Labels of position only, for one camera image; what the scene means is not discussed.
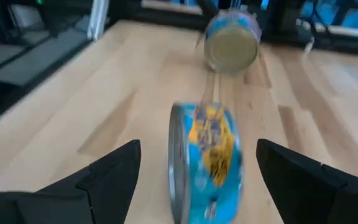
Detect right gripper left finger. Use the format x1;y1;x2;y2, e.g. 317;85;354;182
0;139;142;224

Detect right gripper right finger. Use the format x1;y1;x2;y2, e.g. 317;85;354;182
255;138;358;224

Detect blue label tin can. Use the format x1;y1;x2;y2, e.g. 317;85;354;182
167;101;245;224
202;11;262;75

